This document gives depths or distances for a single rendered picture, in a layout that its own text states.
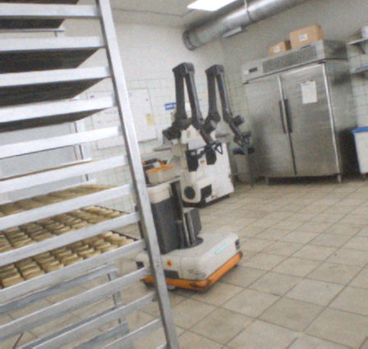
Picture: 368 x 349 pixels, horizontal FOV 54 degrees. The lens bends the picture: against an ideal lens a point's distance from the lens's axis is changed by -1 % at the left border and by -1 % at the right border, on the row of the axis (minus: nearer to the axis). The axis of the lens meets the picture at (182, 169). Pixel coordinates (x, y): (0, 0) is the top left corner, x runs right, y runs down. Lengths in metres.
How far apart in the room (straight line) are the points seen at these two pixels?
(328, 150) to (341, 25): 2.02
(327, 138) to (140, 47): 3.21
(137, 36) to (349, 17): 3.26
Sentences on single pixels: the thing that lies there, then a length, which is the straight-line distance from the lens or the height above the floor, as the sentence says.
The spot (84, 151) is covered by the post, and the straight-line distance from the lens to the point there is 1.52.
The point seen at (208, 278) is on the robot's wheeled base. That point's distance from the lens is 2.72.
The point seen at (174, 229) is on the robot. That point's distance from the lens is 2.90.
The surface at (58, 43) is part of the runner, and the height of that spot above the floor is 1.50.
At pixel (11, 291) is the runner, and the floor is 0.87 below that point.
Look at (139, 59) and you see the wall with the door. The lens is 6.08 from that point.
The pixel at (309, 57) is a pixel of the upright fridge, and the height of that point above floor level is 1.87.
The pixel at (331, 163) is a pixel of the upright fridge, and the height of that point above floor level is 0.34.
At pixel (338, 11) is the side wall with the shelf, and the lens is 6.45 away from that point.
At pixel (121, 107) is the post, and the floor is 1.30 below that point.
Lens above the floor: 1.20
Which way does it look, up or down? 6 degrees down
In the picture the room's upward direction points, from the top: 11 degrees counter-clockwise
